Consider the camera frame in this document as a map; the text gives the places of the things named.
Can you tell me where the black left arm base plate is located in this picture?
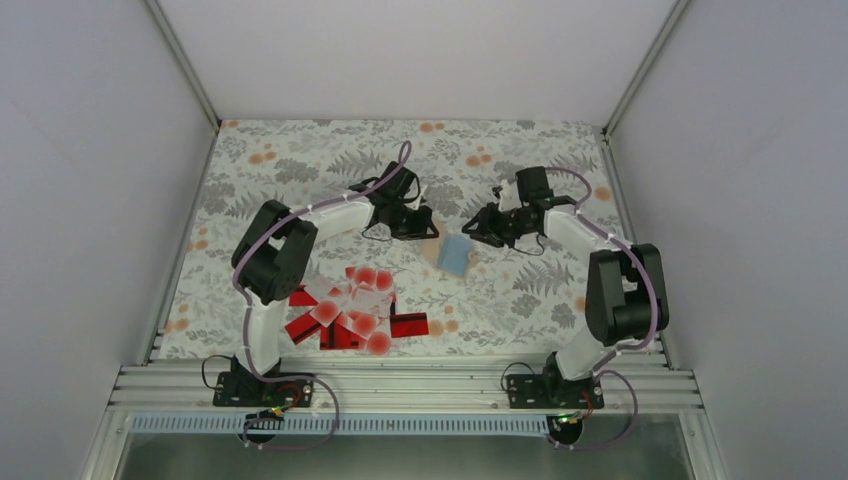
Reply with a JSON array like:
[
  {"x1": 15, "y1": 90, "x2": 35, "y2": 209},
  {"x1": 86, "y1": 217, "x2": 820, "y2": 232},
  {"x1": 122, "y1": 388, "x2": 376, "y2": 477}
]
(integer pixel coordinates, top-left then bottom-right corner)
[{"x1": 212, "y1": 372, "x2": 314, "y2": 408}]

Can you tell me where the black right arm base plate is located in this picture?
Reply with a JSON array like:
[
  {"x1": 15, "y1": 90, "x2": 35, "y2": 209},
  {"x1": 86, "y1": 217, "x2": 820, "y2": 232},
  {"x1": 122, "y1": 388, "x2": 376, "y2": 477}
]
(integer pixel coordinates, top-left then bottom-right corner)
[{"x1": 505, "y1": 374, "x2": 605, "y2": 410}]

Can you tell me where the floral patterned table mat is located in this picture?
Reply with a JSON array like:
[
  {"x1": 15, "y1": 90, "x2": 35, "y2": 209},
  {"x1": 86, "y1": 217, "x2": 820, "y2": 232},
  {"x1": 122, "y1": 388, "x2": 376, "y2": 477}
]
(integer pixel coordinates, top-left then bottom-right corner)
[{"x1": 159, "y1": 120, "x2": 622, "y2": 359}]

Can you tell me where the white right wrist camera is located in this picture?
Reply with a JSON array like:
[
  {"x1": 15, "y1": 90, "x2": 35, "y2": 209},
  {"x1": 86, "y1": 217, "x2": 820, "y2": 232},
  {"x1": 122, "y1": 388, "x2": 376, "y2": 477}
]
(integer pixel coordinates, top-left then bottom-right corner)
[{"x1": 492, "y1": 180, "x2": 522, "y2": 212}]

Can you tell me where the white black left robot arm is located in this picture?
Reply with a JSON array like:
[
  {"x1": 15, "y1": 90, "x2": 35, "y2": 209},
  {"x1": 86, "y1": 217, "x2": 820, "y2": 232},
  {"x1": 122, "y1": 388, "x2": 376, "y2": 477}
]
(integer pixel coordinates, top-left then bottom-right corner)
[{"x1": 231, "y1": 153, "x2": 440, "y2": 405}]

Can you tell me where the aluminium rail frame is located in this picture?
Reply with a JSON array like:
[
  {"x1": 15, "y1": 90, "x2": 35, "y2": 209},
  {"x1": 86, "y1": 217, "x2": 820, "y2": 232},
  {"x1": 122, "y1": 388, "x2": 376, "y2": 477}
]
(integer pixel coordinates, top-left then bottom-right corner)
[{"x1": 104, "y1": 1, "x2": 703, "y2": 454}]

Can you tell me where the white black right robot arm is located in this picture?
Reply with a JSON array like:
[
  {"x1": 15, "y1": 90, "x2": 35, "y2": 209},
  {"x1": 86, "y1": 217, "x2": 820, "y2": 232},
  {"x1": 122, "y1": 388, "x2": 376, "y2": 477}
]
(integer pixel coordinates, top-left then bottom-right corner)
[{"x1": 462, "y1": 166, "x2": 670, "y2": 407}]

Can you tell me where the pile of red white cards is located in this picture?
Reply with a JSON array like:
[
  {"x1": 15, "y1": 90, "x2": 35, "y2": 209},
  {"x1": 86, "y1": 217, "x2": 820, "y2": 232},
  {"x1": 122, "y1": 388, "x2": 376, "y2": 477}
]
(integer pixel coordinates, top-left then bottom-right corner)
[{"x1": 284, "y1": 266, "x2": 430, "y2": 355}]

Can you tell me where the slotted grey cable duct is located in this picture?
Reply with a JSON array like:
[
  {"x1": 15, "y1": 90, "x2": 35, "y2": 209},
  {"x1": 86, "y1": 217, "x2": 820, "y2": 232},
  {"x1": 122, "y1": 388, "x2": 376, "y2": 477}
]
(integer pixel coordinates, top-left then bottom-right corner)
[{"x1": 129, "y1": 412, "x2": 577, "y2": 437}]

